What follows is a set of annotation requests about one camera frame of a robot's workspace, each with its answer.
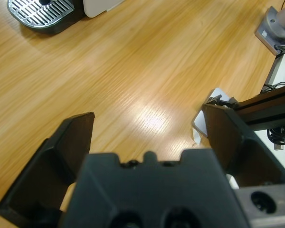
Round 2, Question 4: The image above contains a black post bracket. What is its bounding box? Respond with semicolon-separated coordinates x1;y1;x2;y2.
203;94;240;110

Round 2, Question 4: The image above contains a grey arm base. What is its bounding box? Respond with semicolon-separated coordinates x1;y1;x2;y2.
255;6;285;56

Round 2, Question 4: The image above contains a black base cable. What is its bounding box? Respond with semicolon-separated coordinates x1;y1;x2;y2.
274;42;285;55

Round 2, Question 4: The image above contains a white paper tag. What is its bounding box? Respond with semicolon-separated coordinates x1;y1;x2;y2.
191;127;202;145

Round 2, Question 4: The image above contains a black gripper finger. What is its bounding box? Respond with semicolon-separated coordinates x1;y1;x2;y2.
201;104;285;189
0;112;95;228

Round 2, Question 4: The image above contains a dark camera post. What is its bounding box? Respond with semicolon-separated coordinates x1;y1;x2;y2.
237;82;285;131

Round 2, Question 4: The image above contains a white capsule coffee machine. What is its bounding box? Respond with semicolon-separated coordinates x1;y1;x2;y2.
6;0;127;34

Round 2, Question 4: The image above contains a black cable bundle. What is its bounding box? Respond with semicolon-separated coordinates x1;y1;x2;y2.
266;125;285;164

